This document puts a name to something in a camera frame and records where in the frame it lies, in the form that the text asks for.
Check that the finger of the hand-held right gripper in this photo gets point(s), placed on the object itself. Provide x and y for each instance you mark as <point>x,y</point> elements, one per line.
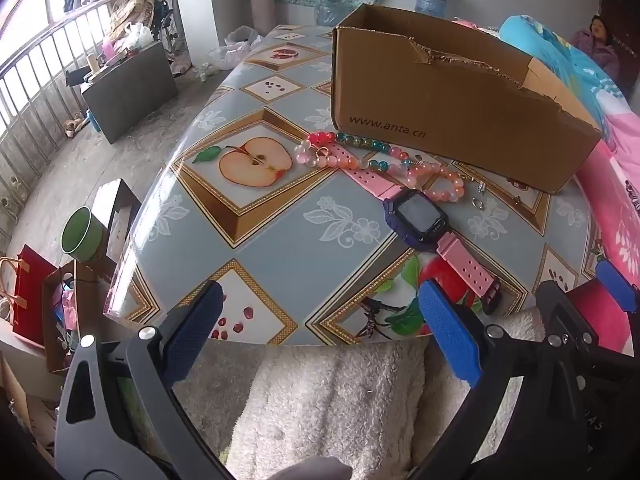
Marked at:
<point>565,310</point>
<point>617,282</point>

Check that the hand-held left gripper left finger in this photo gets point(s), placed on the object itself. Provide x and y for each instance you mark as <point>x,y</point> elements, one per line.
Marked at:
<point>192,330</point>

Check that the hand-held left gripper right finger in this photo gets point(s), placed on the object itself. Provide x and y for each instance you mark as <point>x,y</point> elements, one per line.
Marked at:
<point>447,330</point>

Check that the brown cardboard box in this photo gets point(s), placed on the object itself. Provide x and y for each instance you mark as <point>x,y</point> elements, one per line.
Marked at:
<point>450,110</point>

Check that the red cloth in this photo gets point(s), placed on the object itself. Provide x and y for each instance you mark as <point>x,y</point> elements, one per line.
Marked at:
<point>600,315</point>

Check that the pink quilt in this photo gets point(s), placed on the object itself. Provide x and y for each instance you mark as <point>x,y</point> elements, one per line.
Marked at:
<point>617,190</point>

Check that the open cardboard box with clutter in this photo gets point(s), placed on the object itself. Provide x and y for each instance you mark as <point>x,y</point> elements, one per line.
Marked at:
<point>60,330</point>

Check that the white fluffy blanket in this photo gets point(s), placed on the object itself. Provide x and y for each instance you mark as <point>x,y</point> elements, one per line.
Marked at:
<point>325,400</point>

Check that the green cup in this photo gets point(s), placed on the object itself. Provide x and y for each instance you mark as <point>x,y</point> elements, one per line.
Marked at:
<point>82,237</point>

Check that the red paper bag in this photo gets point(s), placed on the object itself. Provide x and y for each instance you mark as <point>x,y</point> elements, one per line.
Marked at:
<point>30,300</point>

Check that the small metal pendant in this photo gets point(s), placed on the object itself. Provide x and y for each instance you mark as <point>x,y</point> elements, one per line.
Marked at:
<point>416,163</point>

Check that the pair of slippers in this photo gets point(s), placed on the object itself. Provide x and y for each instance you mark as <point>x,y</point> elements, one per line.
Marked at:
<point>75,126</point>

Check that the blue quilt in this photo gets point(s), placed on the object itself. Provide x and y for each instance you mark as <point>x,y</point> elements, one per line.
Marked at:
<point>550,50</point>

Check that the grey cabinet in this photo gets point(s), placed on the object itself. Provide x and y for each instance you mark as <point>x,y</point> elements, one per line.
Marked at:
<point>130,95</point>

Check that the brown wooden door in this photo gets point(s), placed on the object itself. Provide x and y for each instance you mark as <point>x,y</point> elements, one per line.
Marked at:
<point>625,30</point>

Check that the clear plastic bags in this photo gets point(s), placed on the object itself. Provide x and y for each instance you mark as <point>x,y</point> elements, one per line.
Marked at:
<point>235,45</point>

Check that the white plastic bag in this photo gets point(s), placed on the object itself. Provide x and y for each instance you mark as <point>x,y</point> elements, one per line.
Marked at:
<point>136,36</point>

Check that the wheelchair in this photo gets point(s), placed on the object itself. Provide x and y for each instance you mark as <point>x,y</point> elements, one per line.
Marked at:
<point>165,25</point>

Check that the metal railing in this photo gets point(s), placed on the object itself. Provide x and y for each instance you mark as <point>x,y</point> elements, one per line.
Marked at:
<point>30,55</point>

